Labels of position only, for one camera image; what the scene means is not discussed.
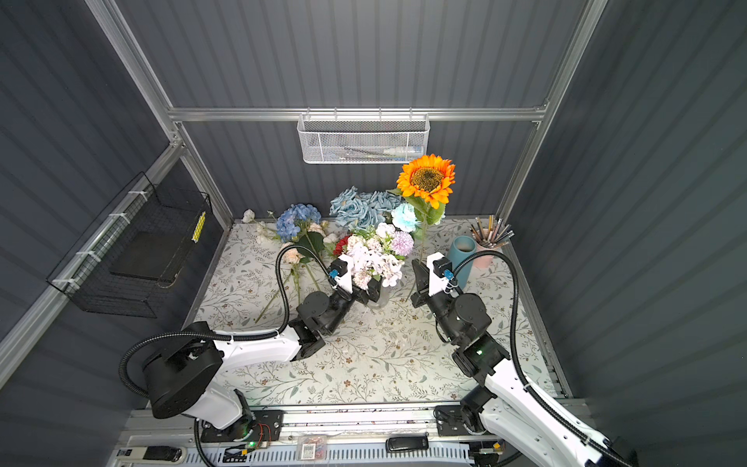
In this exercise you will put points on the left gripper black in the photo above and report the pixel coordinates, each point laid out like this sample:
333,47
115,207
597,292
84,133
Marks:
355,295

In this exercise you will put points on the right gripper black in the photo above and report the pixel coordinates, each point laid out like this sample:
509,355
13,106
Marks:
425,294

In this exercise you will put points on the peach rose stem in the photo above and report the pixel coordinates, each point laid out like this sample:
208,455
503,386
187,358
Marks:
292,255

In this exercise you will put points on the teal ceramic vase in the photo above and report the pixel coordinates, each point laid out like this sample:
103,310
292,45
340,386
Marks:
462,248

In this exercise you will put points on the red gerbera flower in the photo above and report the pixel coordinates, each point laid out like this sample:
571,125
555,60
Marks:
341,246

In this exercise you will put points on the white pink flower bunch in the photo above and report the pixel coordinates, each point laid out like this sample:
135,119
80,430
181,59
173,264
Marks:
378,253

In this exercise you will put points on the blue hydrangea flower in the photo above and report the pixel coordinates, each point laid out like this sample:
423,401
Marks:
295,220

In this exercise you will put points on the dusty blue rose bunch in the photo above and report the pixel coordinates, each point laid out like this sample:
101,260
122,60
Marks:
354,210

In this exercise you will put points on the orange gerbera flower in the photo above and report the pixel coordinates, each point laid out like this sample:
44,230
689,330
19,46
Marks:
426,184

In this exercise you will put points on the clear glass vase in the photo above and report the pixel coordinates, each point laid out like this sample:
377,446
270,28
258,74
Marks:
382,299

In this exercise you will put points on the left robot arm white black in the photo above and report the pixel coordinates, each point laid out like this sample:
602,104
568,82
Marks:
177,371

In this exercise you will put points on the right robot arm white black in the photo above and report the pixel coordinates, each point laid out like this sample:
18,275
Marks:
505,402

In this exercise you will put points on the floral patterned table mat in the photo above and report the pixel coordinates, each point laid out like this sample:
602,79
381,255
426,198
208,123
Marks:
386,353

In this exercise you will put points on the black remote device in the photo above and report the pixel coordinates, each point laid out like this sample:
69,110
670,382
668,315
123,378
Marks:
406,443

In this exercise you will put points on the white marker in basket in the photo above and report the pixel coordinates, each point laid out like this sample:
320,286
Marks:
388,153

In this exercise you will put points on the white power strip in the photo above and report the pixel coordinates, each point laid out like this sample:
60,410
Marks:
152,455

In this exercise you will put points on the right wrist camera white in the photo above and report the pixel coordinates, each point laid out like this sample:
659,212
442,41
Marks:
440,274

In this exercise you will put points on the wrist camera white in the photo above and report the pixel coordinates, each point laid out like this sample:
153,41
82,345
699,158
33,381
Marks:
340,274
440,274

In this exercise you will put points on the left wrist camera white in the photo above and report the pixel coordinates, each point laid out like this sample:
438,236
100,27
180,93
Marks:
340,274

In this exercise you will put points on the white wire mesh basket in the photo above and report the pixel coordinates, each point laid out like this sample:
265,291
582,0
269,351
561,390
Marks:
324,136

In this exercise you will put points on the black wire basket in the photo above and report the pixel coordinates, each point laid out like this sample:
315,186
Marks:
130,263

